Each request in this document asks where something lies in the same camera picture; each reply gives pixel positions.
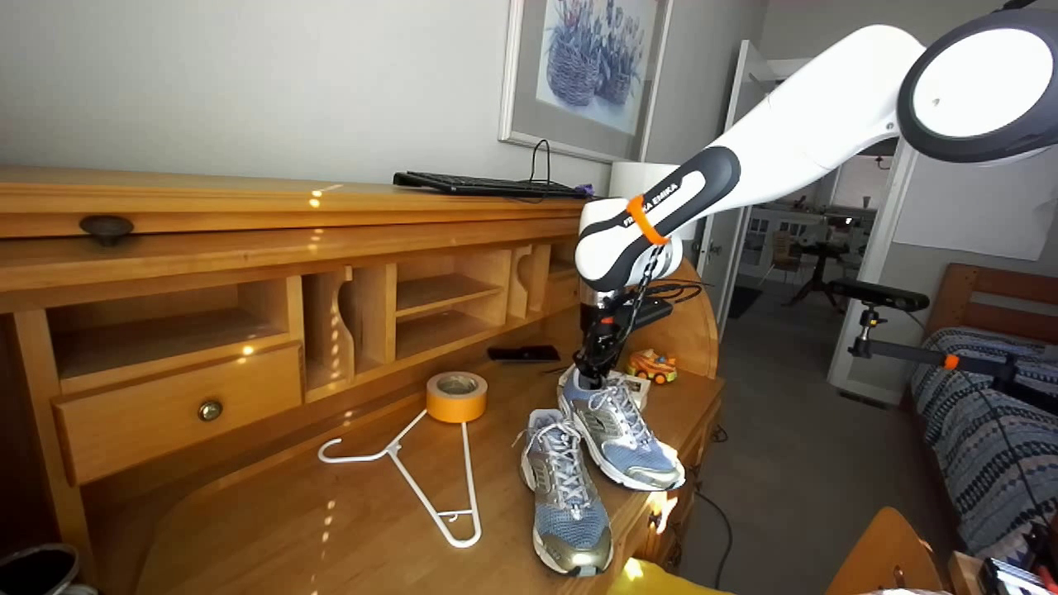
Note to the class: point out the bed with striped blanket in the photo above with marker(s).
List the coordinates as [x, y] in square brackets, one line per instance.
[994, 450]

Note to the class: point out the black keyboard on desk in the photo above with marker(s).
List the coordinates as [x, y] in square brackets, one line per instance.
[492, 186]

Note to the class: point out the wooden roll-top desk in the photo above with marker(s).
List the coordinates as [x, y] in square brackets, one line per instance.
[233, 402]

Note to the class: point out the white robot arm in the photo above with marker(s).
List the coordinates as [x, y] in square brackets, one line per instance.
[985, 90]

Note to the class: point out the purple object on desk top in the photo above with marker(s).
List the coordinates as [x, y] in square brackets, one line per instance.
[109, 229]

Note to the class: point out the black remote control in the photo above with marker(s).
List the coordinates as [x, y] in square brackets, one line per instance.
[533, 353]

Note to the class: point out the framed blue flower picture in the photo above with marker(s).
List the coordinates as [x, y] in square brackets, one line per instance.
[585, 75]

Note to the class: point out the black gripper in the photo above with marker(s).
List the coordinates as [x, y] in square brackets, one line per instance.
[607, 322]

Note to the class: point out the orange toy car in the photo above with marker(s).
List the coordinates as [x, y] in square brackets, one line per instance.
[654, 366]

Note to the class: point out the yellow cushion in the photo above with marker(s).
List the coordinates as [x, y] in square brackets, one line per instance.
[644, 578]

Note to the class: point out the blue grey sneaker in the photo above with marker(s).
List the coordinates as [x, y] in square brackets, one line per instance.
[569, 521]
[617, 434]

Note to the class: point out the orange masking tape roll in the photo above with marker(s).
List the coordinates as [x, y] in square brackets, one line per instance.
[457, 399]

